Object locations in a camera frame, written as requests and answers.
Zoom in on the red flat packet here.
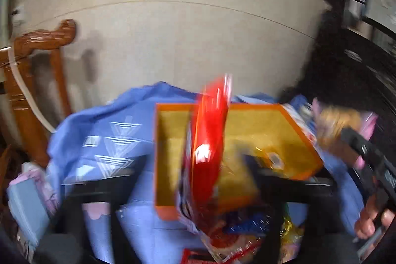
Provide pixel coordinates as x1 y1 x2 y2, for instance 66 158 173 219
179 248 214 264

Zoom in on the white snack packet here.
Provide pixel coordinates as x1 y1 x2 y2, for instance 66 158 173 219
285 101 319 144

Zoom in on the blue patterned tablecloth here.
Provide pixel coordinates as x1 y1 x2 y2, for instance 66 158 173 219
46 81 372 264

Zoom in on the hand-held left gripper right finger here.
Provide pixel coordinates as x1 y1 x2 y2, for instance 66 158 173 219
241 153 356 264

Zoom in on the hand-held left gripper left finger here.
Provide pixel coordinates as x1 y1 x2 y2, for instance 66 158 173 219
40 156 155 264

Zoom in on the red snack packet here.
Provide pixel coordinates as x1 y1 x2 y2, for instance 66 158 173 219
175 74 263 263

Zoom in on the carved wooden chair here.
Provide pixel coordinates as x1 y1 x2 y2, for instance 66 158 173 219
0 20 78 168

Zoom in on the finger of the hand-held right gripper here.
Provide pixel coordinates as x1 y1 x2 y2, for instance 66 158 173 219
340 127 376 166

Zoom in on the yellow clear snack packet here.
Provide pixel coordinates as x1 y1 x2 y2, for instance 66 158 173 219
280 205 307 264

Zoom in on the blue snack packet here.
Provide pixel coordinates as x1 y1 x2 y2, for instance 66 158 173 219
226 211 270 235

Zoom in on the white wall socket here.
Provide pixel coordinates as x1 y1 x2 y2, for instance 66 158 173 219
11 4 28 25

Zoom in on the pink cookie packet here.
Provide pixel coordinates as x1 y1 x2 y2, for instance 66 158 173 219
311 98 379 168

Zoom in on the orange box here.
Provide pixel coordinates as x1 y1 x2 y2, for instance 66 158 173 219
154 102 324 221

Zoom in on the person's right hand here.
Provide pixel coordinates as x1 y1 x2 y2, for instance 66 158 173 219
354 207 396 240

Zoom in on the dark carved wooden furniture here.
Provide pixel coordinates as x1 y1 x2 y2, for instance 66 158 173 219
297 10 396 166

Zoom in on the pale blue flat box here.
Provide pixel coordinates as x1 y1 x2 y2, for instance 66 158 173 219
6 162 59 252

